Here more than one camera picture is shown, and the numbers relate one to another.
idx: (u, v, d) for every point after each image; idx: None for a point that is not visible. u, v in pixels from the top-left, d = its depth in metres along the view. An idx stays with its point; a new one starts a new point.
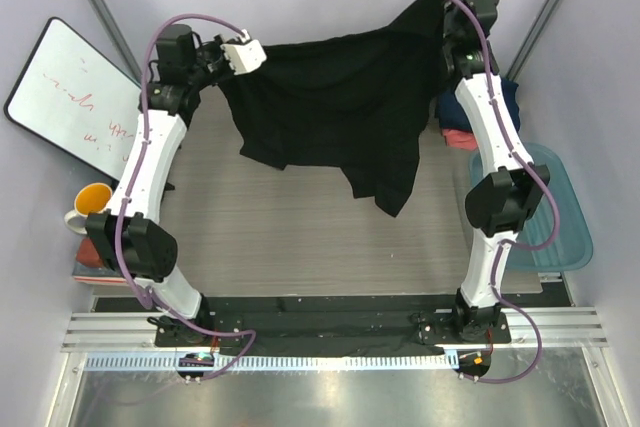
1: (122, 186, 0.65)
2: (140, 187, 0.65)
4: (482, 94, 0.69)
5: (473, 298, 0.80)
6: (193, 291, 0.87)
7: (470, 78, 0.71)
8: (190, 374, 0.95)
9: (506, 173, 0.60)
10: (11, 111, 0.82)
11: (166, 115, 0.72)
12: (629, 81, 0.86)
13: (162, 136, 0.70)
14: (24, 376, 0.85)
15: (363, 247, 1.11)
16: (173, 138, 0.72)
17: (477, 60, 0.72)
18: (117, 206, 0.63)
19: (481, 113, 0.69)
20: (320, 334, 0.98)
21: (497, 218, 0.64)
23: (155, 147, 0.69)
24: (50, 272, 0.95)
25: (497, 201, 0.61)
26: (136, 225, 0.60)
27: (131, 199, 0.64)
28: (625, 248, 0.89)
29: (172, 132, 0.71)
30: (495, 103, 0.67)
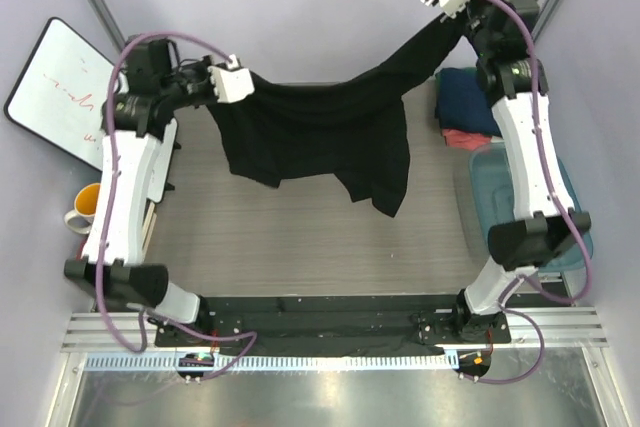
1: (97, 228, 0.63)
2: (117, 228, 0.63)
4: (524, 120, 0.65)
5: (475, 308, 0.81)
6: (190, 295, 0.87)
7: (513, 98, 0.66)
8: (190, 374, 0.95)
9: (542, 219, 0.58)
10: (11, 111, 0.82)
11: (134, 136, 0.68)
12: (629, 82, 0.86)
13: (132, 165, 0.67)
14: (24, 376, 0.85)
15: (363, 247, 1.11)
16: (145, 161, 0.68)
17: (523, 72, 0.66)
18: (94, 251, 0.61)
19: (520, 139, 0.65)
20: (320, 334, 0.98)
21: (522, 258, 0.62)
23: (127, 179, 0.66)
24: (50, 273, 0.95)
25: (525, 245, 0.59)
26: (116, 269, 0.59)
27: (108, 242, 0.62)
28: (625, 248, 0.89)
29: (144, 156, 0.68)
30: (540, 133, 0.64)
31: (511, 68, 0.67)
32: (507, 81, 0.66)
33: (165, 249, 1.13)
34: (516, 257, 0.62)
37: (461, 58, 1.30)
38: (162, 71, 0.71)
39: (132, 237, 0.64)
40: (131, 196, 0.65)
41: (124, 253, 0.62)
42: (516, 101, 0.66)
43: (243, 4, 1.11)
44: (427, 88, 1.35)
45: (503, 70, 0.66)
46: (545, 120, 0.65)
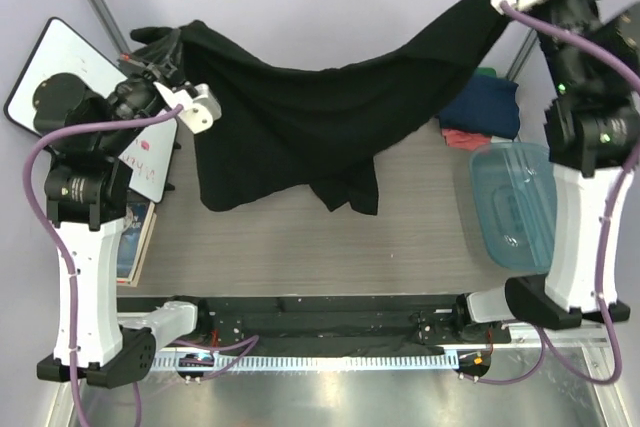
1: (65, 330, 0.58)
2: (86, 331, 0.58)
4: (592, 205, 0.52)
5: (476, 319, 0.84)
6: (187, 306, 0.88)
7: (590, 177, 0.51)
8: (190, 374, 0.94)
9: (578, 316, 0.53)
10: (11, 111, 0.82)
11: (88, 227, 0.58)
12: None
13: (93, 261, 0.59)
14: (24, 377, 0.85)
15: (362, 247, 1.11)
16: (107, 247, 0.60)
17: (614, 140, 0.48)
18: (66, 356, 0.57)
19: (581, 222, 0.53)
20: (320, 334, 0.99)
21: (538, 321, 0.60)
23: (87, 277, 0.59)
24: (50, 273, 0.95)
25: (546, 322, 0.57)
26: (92, 375, 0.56)
27: (79, 346, 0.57)
28: (626, 249, 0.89)
29: (103, 247, 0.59)
30: (608, 224, 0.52)
31: (600, 132, 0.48)
32: (586, 148, 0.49)
33: (165, 250, 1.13)
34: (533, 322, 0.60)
37: None
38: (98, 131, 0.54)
39: (105, 335, 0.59)
40: (99, 294, 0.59)
41: (97, 357, 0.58)
42: (592, 180, 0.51)
43: (243, 4, 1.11)
44: None
45: (588, 126, 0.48)
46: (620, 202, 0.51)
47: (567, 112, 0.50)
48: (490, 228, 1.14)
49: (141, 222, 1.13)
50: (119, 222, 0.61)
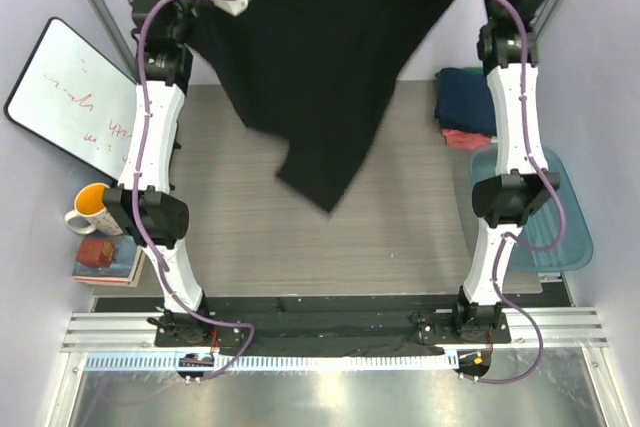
1: (131, 160, 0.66)
2: (149, 161, 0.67)
4: (512, 87, 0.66)
5: (473, 297, 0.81)
6: (195, 285, 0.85)
7: (506, 67, 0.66)
8: (190, 374, 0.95)
9: (516, 175, 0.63)
10: (11, 111, 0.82)
11: (163, 84, 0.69)
12: (629, 81, 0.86)
13: (165, 111, 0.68)
14: (23, 377, 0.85)
15: (363, 247, 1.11)
16: (175, 104, 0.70)
17: (517, 46, 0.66)
18: (129, 180, 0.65)
19: (507, 103, 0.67)
20: (320, 334, 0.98)
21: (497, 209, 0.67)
23: (158, 120, 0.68)
24: (50, 273, 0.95)
25: (501, 200, 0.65)
26: (149, 195, 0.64)
27: (141, 173, 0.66)
28: (626, 249, 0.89)
29: (173, 103, 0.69)
30: (525, 100, 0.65)
31: (507, 41, 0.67)
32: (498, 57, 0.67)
33: None
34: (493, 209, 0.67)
37: (461, 58, 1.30)
38: (162, 16, 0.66)
39: (162, 173, 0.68)
40: (163, 140, 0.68)
41: (155, 183, 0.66)
42: (507, 70, 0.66)
43: None
44: (427, 88, 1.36)
45: (500, 43, 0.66)
46: (532, 89, 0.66)
47: (489, 34, 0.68)
48: None
49: None
50: (181, 98, 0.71)
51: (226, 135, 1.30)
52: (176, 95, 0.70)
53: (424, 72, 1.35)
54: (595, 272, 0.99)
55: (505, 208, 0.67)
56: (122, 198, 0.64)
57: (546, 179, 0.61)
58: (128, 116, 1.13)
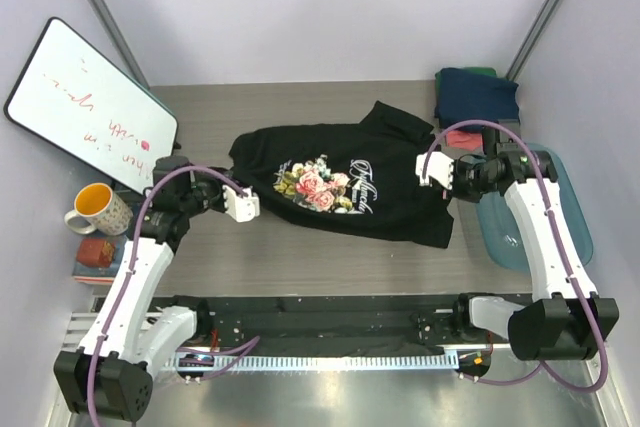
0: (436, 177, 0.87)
1: (100, 321, 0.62)
2: (119, 323, 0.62)
4: (535, 202, 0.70)
5: (475, 321, 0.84)
6: (188, 310, 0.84)
7: (523, 182, 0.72)
8: (189, 374, 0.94)
9: (562, 304, 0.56)
10: (11, 111, 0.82)
11: (152, 242, 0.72)
12: (630, 81, 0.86)
13: (147, 275, 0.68)
14: (24, 377, 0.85)
15: (363, 246, 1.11)
16: (159, 266, 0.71)
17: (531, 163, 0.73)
18: (92, 344, 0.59)
19: (535, 225, 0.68)
20: (320, 334, 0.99)
21: (542, 345, 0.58)
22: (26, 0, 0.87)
23: (140, 278, 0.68)
24: (50, 273, 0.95)
25: (548, 332, 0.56)
26: (108, 369, 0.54)
27: (107, 336, 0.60)
28: (627, 251, 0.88)
29: (159, 259, 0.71)
30: (551, 214, 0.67)
31: (520, 157, 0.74)
32: (514, 165, 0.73)
33: None
34: (537, 343, 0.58)
37: (461, 58, 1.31)
38: (181, 186, 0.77)
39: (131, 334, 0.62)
40: (140, 296, 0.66)
41: (120, 348, 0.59)
42: (524, 184, 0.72)
43: (244, 3, 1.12)
44: (428, 88, 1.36)
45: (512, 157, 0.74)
46: (555, 204, 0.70)
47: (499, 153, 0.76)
48: (489, 227, 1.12)
49: None
50: (167, 258, 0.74)
51: (227, 135, 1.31)
52: (161, 255, 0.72)
53: (425, 72, 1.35)
54: (594, 272, 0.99)
55: (551, 347, 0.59)
56: (78, 365, 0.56)
57: (590, 309, 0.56)
58: (130, 116, 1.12)
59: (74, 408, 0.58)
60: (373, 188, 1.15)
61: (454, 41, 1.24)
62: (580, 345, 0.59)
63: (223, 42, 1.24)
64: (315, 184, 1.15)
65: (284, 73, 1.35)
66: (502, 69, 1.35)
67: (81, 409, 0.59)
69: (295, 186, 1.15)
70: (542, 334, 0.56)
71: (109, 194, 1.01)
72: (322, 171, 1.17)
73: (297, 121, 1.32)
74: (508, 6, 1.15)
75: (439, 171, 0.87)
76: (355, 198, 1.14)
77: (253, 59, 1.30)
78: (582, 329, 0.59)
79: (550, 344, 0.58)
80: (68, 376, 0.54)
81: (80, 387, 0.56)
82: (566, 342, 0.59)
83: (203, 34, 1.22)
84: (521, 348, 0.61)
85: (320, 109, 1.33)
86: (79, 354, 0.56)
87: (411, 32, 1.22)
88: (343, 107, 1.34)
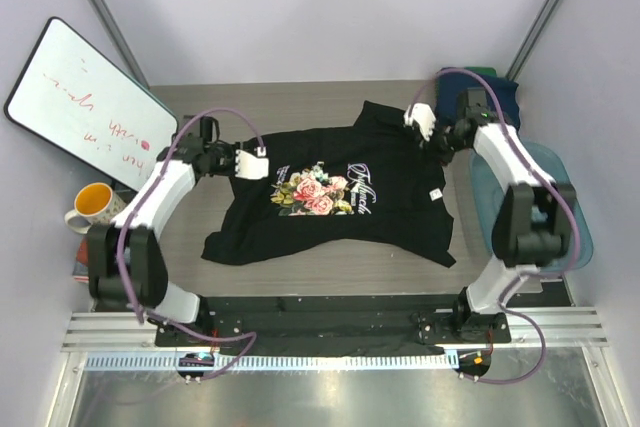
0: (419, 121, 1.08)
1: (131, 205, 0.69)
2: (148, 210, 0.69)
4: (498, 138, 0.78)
5: (476, 308, 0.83)
6: (190, 294, 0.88)
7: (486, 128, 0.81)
8: (189, 374, 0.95)
9: (524, 187, 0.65)
10: (11, 111, 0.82)
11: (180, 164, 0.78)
12: (630, 80, 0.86)
13: (174, 184, 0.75)
14: (24, 376, 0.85)
15: (362, 247, 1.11)
16: (184, 184, 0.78)
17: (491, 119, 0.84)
18: (123, 220, 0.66)
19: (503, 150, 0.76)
20: (320, 334, 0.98)
21: (519, 231, 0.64)
22: None
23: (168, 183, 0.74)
24: (51, 273, 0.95)
25: (519, 212, 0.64)
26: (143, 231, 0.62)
27: (137, 215, 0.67)
28: (627, 250, 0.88)
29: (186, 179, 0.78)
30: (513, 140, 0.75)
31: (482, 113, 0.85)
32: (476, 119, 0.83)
33: (166, 249, 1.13)
34: (512, 228, 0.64)
37: (461, 58, 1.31)
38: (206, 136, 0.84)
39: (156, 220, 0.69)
40: (165, 199, 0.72)
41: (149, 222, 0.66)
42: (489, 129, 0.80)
43: (243, 2, 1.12)
44: (428, 88, 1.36)
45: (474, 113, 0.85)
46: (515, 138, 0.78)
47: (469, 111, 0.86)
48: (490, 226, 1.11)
49: None
50: (190, 184, 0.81)
51: (227, 135, 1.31)
52: (187, 176, 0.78)
53: (424, 71, 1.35)
54: (593, 272, 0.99)
55: (528, 236, 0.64)
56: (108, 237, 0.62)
57: (555, 190, 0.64)
58: (130, 116, 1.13)
59: (93, 290, 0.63)
60: (371, 191, 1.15)
61: (454, 41, 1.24)
62: (556, 236, 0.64)
63: (223, 42, 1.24)
64: (312, 190, 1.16)
65: (284, 73, 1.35)
66: (502, 69, 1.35)
67: (98, 292, 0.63)
69: (292, 195, 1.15)
70: (512, 213, 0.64)
71: (110, 195, 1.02)
72: (319, 177, 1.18)
73: (297, 121, 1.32)
74: (508, 6, 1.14)
75: (422, 119, 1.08)
76: (354, 201, 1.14)
77: (253, 60, 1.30)
78: (550, 219, 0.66)
79: (525, 230, 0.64)
80: (103, 237, 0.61)
81: (106, 255, 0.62)
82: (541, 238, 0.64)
83: (203, 34, 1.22)
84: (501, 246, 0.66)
85: (321, 109, 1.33)
86: (110, 225, 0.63)
87: (411, 32, 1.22)
88: (343, 107, 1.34)
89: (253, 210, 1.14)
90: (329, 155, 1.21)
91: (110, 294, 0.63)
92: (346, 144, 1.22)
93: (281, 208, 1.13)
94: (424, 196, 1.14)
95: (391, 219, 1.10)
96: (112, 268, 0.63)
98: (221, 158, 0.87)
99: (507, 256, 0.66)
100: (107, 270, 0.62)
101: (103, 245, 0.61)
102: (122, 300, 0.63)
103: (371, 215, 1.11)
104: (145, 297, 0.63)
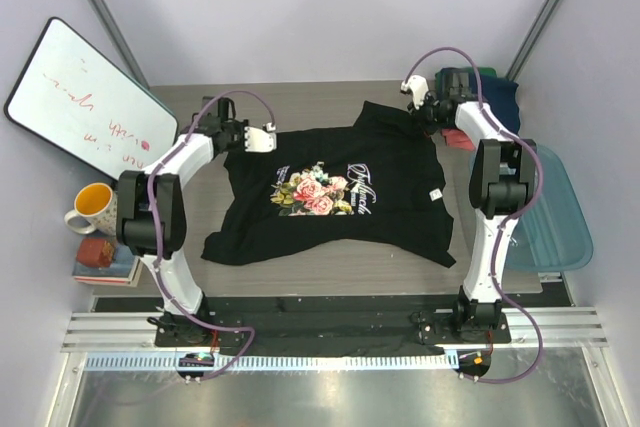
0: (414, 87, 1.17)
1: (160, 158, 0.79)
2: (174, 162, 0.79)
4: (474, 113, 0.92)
5: (473, 294, 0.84)
6: (197, 288, 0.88)
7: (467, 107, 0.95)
8: (189, 374, 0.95)
9: (495, 142, 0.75)
10: (11, 111, 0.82)
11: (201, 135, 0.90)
12: (630, 80, 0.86)
13: (197, 146, 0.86)
14: (24, 376, 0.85)
15: (362, 247, 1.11)
16: (204, 149, 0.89)
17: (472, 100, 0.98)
18: (151, 168, 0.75)
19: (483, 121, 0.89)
20: (320, 335, 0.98)
21: (489, 180, 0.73)
22: (26, 0, 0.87)
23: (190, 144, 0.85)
24: (51, 273, 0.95)
25: (488, 163, 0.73)
26: (166, 179, 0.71)
27: (164, 166, 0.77)
28: (626, 250, 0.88)
29: (205, 144, 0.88)
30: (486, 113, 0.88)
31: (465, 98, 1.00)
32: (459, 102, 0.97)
33: None
34: (484, 177, 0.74)
37: (461, 58, 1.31)
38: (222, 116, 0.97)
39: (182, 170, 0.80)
40: (189, 157, 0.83)
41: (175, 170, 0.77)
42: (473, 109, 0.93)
43: (243, 3, 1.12)
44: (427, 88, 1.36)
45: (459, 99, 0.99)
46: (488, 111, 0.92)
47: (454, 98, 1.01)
48: None
49: None
50: (210, 154, 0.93)
51: None
52: (207, 146, 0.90)
53: (425, 72, 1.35)
54: (593, 272, 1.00)
55: (497, 184, 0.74)
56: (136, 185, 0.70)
57: (523, 143, 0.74)
58: (130, 116, 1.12)
59: (120, 232, 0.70)
60: (371, 191, 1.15)
61: (454, 41, 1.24)
62: (521, 184, 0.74)
63: (223, 42, 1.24)
64: (312, 190, 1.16)
65: (284, 73, 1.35)
66: (502, 70, 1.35)
67: (125, 234, 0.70)
69: (292, 195, 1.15)
70: (482, 164, 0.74)
71: (110, 196, 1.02)
72: (319, 177, 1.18)
73: (297, 121, 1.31)
74: (508, 7, 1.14)
75: (418, 87, 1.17)
76: (354, 202, 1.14)
77: (253, 60, 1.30)
78: (516, 170, 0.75)
79: (494, 179, 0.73)
80: (134, 180, 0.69)
81: (135, 197, 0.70)
82: (511, 185, 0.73)
83: (203, 34, 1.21)
84: (477, 197, 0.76)
85: (321, 109, 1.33)
86: (140, 172, 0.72)
87: (411, 32, 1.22)
88: (343, 107, 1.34)
89: (253, 210, 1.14)
90: (329, 155, 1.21)
91: (136, 235, 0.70)
92: (346, 145, 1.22)
93: (281, 208, 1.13)
94: (424, 196, 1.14)
95: (391, 219, 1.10)
96: (138, 212, 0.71)
98: (235, 135, 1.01)
99: (481, 204, 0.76)
100: (134, 213, 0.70)
101: (134, 186, 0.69)
102: (145, 242, 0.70)
103: (371, 215, 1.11)
104: (168, 239, 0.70)
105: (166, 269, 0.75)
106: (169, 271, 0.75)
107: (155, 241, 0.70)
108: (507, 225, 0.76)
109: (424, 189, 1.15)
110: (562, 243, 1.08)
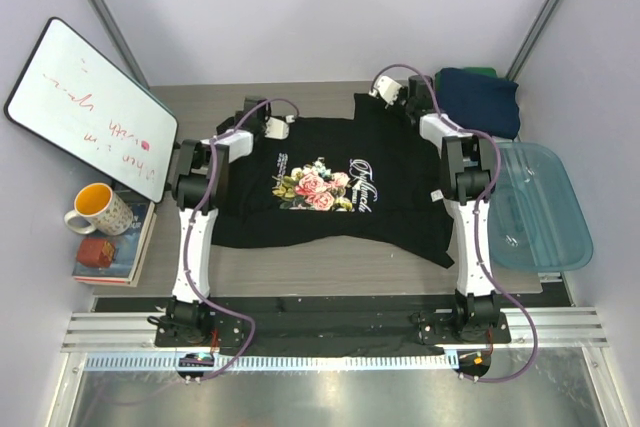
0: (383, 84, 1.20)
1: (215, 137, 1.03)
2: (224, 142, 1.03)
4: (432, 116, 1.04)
5: (466, 287, 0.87)
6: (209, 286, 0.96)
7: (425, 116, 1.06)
8: (189, 374, 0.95)
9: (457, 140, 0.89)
10: (11, 110, 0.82)
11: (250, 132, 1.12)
12: (629, 81, 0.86)
13: (242, 137, 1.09)
14: (24, 374, 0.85)
15: (362, 247, 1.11)
16: (244, 143, 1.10)
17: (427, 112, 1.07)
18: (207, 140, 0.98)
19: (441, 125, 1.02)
20: (320, 334, 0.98)
21: (455, 172, 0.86)
22: (27, 0, 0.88)
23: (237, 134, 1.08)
24: (51, 272, 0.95)
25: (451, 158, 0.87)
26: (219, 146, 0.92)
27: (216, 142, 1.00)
28: (625, 251, 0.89)
29: (246, 139, 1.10)
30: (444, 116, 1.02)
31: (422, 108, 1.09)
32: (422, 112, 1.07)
33: (165, 249, 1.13)
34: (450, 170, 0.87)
37: (461, 58, 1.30)
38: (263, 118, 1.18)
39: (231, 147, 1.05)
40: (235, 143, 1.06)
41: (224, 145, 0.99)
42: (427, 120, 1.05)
43: (243, 3, 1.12)
44: None
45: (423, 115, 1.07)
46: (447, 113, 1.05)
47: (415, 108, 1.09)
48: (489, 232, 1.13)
49: (140, 221, 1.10)
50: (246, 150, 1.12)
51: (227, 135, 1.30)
52: (248, 141, 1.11)
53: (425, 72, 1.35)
54: (592, 273, 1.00)
55: (463, 174, 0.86)
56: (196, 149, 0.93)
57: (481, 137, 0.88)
58: (130, 116, 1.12)
59: (175, 185, 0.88)
60: (373, 189, 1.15)
61: (455, 41, 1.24)
62: (484, 172, 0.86)
63: (224, 42, 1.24)
64: (314, 185, 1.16)
65: (285, 72, 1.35)
66: (502, 69, 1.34)
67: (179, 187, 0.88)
69: (294, 189, 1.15)
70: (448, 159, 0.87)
71: (110, 196, 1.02)
72: (321, 172, 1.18)
73: None
74: (509, 7, 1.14)
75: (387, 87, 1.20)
76: (355, 198, 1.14)
77: (254, 59, 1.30)
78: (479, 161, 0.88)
79: (460, 170, 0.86)
80: (192, 147, 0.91)
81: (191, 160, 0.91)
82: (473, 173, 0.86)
83: (203, 33, 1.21)
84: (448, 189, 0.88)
85: (321, 109, 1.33)
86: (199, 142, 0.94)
87: (411, 32, 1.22)
88: (344, 107, 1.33)
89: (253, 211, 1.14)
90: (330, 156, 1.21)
91: (189, 188, 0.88)
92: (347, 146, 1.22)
93: (283, 201, 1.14)
94: (425, 197, 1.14)
95: (391, 219, 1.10)
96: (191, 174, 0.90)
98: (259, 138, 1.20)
99: (452, 195, 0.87)
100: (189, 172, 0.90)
101: (193, 150, 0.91)
102: (194, 195, 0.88)
103: (371, 215, 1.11)
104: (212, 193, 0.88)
105: (199, 226, 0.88)
106: (200, 229, 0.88)
107: (202, 193, 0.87)
108: (479, 208, 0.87)
109: (424, 189, 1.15)
110: (561, 242, 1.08)
